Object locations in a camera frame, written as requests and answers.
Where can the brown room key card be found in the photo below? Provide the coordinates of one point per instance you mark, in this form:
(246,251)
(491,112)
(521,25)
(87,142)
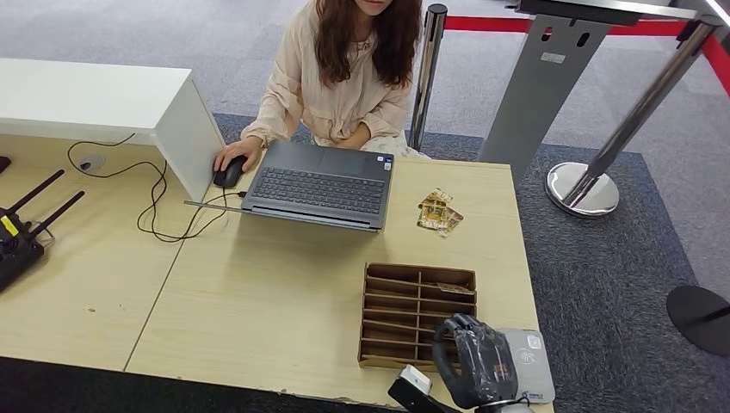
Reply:
(454,288)

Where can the black round base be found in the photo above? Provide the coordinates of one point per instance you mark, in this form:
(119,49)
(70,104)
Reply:
(701,319)

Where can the gold patterned card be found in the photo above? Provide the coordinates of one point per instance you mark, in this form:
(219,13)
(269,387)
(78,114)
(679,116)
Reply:
(432,216)
(438,198)
(454,219)

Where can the person's left hand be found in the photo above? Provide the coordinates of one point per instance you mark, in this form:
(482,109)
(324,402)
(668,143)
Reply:
(353,138)

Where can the person's right hand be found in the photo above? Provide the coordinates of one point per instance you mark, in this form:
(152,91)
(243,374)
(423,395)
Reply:
(239,151)

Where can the grey laptop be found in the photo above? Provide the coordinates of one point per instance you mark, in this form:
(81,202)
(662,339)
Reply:
(319,191)

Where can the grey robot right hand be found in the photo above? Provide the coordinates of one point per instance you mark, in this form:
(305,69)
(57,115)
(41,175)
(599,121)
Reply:
(479,365)

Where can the red barrier belt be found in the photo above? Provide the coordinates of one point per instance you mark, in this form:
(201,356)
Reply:
(485,24)

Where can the white card reader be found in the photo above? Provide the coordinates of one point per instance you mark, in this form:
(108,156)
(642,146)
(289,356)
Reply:
(533,365)

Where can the person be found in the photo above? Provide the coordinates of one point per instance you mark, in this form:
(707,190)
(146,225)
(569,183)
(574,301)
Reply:
(331,97)

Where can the black computer mouse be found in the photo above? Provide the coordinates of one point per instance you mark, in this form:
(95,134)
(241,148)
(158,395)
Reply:
(230,175)

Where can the white desk shelf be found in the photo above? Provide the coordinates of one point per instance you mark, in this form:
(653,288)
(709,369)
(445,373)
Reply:
(85,94)

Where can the small grey round plug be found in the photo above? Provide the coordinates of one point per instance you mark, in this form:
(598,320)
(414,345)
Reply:
(91,164)

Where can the grey metal stand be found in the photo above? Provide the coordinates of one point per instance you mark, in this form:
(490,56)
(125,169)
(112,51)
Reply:
(542,97)

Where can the black router with antennas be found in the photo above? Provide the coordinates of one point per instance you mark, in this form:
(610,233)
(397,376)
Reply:
(17,253)

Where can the brown wooden card tray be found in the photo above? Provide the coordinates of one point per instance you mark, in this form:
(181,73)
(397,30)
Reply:
(393,319)

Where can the chrome stanchion with round base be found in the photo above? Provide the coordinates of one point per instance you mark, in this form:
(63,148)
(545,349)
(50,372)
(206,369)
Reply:
(582,191)

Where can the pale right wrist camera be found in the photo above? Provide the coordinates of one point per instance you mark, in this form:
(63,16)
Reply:
(415,381)

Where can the chrome barrier post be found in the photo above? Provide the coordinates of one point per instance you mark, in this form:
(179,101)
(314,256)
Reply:
(428,68)

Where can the small black object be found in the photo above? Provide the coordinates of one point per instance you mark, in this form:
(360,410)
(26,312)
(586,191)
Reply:
(3,165)

